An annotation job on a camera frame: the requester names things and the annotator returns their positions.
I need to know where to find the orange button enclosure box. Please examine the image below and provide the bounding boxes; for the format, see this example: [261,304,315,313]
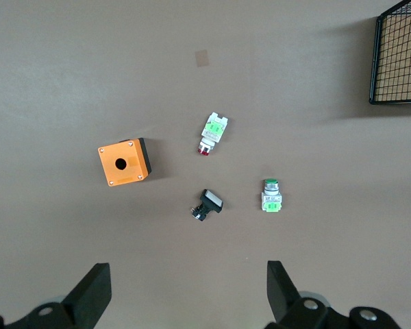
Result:
[97,137,153,187]

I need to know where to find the black square white-faced button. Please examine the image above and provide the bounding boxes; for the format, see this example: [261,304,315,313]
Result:
[189,188,225,222]

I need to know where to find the red push button switch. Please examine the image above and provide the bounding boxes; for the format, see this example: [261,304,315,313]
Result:
[197,112,229,157]

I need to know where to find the green push button switch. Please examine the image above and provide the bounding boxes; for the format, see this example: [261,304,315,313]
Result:
[260,178,282,213]

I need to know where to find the black wire tray wooden base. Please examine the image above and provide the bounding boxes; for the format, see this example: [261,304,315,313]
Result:
[369,0,411,106]

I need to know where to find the brown tape patch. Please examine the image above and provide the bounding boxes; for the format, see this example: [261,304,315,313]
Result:
[195,49,210,68]

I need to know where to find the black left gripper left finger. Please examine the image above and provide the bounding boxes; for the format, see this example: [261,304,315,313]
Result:
[60,263,112,329]

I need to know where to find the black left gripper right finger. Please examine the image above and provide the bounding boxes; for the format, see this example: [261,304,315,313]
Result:
[266,260,302,325]

